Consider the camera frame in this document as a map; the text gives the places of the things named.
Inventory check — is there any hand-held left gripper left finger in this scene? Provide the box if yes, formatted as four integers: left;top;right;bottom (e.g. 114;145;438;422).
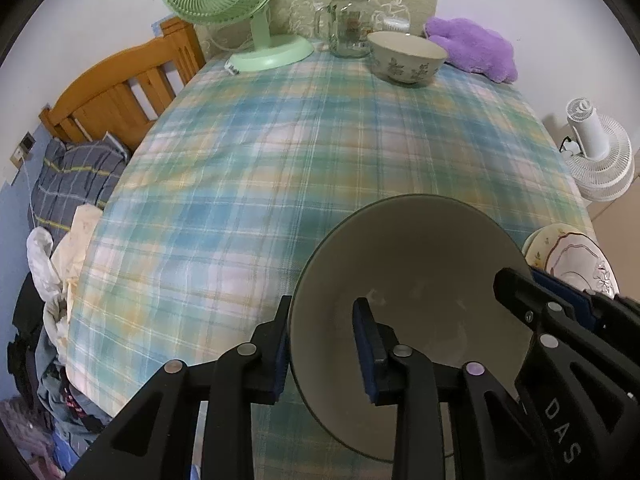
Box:
65;294;293;480

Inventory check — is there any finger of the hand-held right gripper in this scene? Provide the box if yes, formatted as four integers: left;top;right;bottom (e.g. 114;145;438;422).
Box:
492;267;597;334
531;269;640;342

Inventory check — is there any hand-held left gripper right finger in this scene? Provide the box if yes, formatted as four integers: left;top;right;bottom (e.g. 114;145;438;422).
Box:
351;297;556;480

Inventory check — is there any white plate red pattern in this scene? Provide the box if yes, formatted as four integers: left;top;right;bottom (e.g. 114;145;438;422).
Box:
546;232;621;297

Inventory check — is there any scalloped yellow floral plate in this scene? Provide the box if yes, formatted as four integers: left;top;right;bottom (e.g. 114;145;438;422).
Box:
522;223;598;273

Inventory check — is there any green floral ceramic bowl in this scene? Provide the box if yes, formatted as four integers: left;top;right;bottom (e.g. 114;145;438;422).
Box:
367;31;449;87
288;194;533;465

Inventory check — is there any white fan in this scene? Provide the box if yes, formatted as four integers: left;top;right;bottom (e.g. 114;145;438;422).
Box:
559;97;636;203

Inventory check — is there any plaid tablecloth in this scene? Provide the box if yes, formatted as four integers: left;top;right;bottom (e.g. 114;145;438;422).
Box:
65;50;598;480

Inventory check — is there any dark clothes pile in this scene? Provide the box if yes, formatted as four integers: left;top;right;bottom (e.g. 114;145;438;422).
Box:
7;280;116;461

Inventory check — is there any cream cloth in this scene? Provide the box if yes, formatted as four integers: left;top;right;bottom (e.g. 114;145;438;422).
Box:
50;203;104;293

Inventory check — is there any purple plush toy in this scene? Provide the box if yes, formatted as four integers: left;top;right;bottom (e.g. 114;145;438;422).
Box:
424;16;518;84

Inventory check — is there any white cloth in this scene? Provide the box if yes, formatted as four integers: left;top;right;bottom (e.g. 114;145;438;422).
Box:
26;227;68;306

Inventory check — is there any blue striped pillow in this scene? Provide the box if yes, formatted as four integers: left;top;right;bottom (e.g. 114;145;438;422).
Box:
27;137;128;246

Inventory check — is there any small glass jar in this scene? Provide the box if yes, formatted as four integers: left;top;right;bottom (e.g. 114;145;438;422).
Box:
380;2;413;36

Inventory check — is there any glass mug jar with lid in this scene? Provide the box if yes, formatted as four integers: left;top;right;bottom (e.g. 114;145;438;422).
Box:
314;0;373;59

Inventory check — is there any wooden bed headboard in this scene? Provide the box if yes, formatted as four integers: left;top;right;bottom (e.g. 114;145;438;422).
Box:
39;16;208;153

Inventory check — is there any wall outlet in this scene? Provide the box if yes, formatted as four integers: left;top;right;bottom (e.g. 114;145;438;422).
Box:
11;132;36;166

